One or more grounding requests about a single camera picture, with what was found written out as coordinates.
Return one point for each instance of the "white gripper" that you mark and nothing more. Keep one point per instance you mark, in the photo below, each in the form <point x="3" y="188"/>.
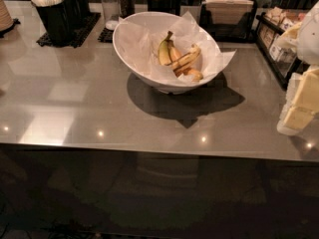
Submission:
<point x="310" y="39"/>

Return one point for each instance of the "spotted yellow banana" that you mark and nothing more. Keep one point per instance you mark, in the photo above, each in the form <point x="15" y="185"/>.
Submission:
<point x="187" y="59"/>

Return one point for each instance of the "yellow banana at bottom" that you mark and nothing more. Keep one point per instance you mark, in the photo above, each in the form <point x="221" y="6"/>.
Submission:
<point x="196" y="74"/>

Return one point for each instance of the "yellow banana behind green one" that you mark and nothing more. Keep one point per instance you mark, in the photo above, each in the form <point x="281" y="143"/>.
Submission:
<point x="174" y="53"/>

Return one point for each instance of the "green-yellow banana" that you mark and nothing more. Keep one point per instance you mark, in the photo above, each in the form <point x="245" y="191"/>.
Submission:
<point x="163" y="52"/>

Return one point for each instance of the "white paper bowl liner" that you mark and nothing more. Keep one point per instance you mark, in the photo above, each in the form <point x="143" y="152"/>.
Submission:
<point x="136" y="44"/>

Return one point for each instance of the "black condiment packet rack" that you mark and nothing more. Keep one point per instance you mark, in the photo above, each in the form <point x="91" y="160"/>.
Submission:
<point x="297" y="67"/>

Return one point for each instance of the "condiment packets in rack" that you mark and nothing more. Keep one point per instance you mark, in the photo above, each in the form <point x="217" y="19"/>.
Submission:
<point x="282" y="19"/>

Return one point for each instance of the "brown napkin stack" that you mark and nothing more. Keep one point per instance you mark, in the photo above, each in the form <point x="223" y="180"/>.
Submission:
<point x="228" y="11"/>

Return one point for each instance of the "black stirrer holder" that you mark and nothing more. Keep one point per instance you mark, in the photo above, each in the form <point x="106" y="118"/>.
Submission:
<point x="167" y="6"/>

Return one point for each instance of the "dark pepper shaker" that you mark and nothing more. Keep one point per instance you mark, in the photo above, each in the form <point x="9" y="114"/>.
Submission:
<point x="126" y="0"/>

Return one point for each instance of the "small black mat under shakers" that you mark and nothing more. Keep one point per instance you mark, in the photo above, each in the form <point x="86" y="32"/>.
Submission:
<point x="106" y="36"/>

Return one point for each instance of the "clear salt shaker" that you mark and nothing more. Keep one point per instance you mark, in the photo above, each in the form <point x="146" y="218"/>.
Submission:
<point x="110" y="13"/>

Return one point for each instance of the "black cutlery holder rear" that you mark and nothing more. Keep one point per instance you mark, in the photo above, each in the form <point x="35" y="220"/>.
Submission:
<point x="77" y="11"/>

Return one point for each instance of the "black cutlery holder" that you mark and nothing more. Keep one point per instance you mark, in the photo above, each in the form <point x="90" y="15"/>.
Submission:
<point x="77" y="11"/>
<point x="54" y="19"/>

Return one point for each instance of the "black cutlery holder front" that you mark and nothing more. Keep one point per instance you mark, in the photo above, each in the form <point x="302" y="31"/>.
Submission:
<point x="54" y="19"/>

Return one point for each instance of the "stack of brown cup lids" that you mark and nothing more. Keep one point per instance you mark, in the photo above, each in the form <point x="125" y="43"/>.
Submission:
<point x="6" y="20"/>

